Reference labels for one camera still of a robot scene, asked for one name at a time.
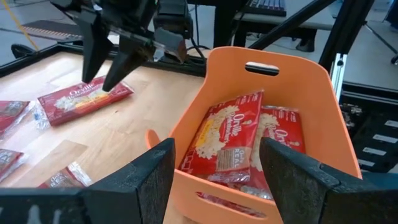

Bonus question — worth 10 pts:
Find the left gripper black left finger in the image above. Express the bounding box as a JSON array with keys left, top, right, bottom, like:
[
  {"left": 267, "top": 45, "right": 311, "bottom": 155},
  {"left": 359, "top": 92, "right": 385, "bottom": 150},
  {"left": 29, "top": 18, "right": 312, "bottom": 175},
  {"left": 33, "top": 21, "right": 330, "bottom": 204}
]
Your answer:
[{"left": 0, "top": 138, "right": 177, "bottom": 224}]

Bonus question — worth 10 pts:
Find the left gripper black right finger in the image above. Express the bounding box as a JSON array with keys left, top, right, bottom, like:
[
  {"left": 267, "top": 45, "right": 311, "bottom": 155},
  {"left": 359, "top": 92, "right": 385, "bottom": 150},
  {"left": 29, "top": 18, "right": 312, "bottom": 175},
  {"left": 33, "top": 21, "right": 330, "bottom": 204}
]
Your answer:
[{"left": 259, "top": 136, "right": 398, "bottom": 224}]

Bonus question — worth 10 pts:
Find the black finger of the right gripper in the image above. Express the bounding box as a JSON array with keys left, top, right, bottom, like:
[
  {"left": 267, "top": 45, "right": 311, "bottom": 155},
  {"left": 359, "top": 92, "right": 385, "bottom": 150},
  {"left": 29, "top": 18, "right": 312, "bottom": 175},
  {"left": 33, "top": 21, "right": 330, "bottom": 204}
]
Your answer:
[
  {"left": 102, "top": 35, "right": 155, "bottom": 92},
  {"left": 73, "top": 14, "right": 114, "bottom": 84}
]

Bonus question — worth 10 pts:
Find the red Orville popcorn bag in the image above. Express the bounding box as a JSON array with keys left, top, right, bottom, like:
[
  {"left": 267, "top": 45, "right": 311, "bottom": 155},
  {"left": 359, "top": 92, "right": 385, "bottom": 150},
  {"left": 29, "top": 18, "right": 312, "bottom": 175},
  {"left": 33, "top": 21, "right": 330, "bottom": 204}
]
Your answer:
[
  {"left": 36, "top": 75, "right": 135, "bottom": 127},
  {"left": 195, "top": 191, "right": 268, "bottom": 218},
  {"left": 0, "top": 100, "right": 32, "bottom": 138},
  {"left": 0, "top": 148, "right": 29, "bottom": 184},
  {"left": 239, "top": 105, "right": 307, "bottom": 202},
  {"left": 37, "top": 161, "right": 93, "bottom": 189},
  {"left": 178, "top": 90, "right": 265, "bottom": 185}
]

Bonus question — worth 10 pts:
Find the orange plastic basket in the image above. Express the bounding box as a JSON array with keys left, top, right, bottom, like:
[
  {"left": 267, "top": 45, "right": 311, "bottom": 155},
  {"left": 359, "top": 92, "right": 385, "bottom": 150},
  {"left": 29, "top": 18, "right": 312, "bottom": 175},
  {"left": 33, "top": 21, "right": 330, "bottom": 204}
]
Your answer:
[{"left": 145, "top": 45, "right": 363, "bottom": 224}]

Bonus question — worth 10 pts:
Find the black striped floor mat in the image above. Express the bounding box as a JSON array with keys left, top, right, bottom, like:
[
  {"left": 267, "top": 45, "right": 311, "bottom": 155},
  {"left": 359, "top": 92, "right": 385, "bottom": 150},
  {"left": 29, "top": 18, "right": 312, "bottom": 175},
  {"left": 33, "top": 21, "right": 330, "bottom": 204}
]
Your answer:
[{"left": 20, "top": 19, "right": 83, "bottom": 43}]

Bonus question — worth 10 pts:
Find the black labelled equipment rack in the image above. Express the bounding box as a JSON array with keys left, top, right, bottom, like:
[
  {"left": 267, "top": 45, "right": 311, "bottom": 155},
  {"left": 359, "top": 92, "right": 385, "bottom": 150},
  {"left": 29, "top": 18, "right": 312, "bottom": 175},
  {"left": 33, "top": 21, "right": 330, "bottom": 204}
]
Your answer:
[{"left": 338, "top": 82, "right": 398, "bottom": 174}]

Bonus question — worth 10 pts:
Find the black keyboard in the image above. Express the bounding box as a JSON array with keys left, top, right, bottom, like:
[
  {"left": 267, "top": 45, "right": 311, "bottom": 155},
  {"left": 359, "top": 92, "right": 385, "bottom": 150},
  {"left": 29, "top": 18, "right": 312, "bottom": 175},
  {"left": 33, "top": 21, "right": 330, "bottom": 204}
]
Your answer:
[{"left": 244, "top": 0, "right": 287, "bottom": 17}]

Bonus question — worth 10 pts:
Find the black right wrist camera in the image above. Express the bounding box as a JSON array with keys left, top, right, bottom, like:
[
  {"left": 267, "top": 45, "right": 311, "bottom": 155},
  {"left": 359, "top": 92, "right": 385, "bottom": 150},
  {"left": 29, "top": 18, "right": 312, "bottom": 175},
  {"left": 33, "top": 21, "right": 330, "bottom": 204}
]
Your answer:
[{"left": 154, "top": 0, "right": 194, "bottom": 31}]

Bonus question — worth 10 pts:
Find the black aluminium rig frame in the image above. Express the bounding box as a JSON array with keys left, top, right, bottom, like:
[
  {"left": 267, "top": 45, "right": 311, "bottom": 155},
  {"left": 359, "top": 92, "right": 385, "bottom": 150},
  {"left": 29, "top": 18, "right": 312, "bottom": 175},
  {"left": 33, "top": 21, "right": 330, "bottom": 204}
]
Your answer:
[{"left": 0, "top": 0, "right": 398, "bottom": 175}]

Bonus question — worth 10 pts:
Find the black looped cable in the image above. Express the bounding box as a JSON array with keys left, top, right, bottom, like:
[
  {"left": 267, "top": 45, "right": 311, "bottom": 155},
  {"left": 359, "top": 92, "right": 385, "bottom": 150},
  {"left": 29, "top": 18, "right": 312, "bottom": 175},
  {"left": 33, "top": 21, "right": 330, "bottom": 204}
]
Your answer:
[{"left": 11, "top": 43, "right": 40, "bottom": 59}]

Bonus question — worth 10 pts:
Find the yellow hanging cable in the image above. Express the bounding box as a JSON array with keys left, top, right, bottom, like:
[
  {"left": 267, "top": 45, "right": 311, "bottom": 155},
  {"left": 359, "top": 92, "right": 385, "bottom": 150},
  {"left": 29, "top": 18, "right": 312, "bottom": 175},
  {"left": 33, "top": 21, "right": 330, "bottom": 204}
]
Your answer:
[{"left": 0, "top": 0, "right": 40, "bottom": 51}]

